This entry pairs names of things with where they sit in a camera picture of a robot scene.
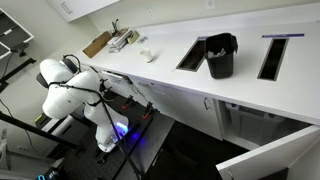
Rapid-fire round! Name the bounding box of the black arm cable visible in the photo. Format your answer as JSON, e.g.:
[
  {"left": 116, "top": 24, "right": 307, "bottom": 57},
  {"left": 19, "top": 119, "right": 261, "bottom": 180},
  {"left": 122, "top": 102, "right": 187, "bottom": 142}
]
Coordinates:
[{"left": 48, "top": 54, "right": 143, "bottom": 180}]

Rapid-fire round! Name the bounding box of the crumpled white paper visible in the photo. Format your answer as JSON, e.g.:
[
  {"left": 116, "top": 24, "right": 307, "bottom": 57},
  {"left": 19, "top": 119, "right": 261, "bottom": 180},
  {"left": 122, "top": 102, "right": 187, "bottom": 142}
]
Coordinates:
[{"left": 207, "top": 48, "right": 228, "bottom": 58}]

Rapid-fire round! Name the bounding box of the black mounting board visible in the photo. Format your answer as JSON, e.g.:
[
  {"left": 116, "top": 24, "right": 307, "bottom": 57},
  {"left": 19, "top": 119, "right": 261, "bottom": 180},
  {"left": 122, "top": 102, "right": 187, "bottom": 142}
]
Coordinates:
[{"left": 63, "top": 89, "right": 176, "bottom": 180}]

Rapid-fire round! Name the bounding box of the black floor stand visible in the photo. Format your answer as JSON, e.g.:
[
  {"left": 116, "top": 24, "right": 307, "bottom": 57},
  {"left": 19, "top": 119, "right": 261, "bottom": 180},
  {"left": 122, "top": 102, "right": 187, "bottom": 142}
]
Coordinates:
[{"left": 0, "top": 41, "right": 37, "bottom": 94}]

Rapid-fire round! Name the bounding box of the closed white cabinet door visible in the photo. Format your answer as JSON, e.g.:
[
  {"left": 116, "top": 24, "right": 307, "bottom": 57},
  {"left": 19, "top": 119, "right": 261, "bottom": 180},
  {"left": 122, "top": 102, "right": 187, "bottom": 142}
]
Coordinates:
[{"left": 156, "top": 83, "right": 224, "bottom": 141}]

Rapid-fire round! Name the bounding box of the closed white drawer with handle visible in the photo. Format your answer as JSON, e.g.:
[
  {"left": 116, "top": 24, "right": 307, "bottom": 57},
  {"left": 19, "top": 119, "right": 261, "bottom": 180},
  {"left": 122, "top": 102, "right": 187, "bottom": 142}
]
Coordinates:
[{"left": 128, "top": 75, "right": 161, "bottom": 111}]

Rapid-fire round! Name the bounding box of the brown cardboard box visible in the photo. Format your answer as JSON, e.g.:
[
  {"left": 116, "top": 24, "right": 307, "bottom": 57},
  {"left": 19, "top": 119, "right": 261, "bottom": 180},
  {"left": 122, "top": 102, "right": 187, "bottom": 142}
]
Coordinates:
[{"left": 82, "top": 30, "right": 113, "bottom": 59}]

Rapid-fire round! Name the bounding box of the black clamp with red handle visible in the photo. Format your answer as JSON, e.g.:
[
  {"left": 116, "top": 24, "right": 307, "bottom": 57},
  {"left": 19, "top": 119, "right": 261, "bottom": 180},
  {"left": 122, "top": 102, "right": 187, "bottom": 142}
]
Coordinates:
[
  {"left": 121, "top": 94, "right": 134, "bottom": 111},
  {"left": 141, "top": 101, "right": 154, "bottom": 120}
]

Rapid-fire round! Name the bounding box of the black controller box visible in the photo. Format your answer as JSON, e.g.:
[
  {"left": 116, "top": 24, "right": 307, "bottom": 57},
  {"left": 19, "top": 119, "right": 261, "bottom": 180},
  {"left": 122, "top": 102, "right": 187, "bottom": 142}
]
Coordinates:
[{"left": 34, "top": 113, "right": 73, "bottom": 134}]

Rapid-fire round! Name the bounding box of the white wall cabinet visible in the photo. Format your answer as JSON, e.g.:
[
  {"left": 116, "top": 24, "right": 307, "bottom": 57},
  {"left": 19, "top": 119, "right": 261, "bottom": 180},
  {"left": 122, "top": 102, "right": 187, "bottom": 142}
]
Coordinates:
[{"left": 46, "top": 0, "right": 121, "bottom": 23}]

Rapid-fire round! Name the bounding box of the white framed black panel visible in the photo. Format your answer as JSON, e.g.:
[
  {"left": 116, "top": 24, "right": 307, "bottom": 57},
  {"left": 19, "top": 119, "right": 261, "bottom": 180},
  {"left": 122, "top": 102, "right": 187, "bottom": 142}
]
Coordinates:
[{"left": 0, "top": 8, "right": 35, "bottom": 61}]

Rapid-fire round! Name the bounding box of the open white cabinet door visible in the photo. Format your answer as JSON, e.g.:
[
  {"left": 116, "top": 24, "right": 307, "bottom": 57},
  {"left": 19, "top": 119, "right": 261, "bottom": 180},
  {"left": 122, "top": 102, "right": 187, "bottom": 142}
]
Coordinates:
[{"left": 215, "top": 124, "right": 320, "bottom": 180}]

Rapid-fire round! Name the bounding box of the grey waste bin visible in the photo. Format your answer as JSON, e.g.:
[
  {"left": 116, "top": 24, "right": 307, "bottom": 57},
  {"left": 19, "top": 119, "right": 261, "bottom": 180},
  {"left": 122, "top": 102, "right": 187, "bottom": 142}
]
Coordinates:
[{"left": 225, "top": 101, "right": 288, "bottom": 148}]

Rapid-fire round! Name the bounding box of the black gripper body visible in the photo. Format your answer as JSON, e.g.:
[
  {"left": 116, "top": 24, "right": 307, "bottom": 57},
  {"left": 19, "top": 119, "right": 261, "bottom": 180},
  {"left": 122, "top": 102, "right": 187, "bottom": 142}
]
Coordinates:
[{"left": 99, "top": 79, "right": 113, "bottom": 95}]

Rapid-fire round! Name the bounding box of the black landfill trash bin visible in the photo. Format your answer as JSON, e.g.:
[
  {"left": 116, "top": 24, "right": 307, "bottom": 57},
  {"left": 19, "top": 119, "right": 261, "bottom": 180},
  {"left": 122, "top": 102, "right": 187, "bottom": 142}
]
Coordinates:
[{"left": 204, "top": 32, "right": 239, "bottom": 80}]

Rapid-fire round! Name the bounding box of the wooden drawer with white front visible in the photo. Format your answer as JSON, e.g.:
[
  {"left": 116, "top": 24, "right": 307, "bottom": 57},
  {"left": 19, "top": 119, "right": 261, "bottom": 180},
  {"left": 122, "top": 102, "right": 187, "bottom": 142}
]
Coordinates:
[{"left": 99, "top": 69, "right": 134, "bottom": 88}]

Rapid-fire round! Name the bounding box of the black stand bar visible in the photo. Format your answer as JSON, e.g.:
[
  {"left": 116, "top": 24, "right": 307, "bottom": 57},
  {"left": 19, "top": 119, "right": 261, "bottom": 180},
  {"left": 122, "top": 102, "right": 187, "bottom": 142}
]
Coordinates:
[{"left": 0, "top": 111, "right": 79, "bottom": 150}]

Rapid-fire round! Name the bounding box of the black device with blue light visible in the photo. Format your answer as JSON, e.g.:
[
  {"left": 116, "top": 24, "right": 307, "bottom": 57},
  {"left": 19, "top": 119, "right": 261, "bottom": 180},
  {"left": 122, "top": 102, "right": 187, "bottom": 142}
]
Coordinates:
[{"left": 34, "top": 168, "right": 66, "bottom": 180}]

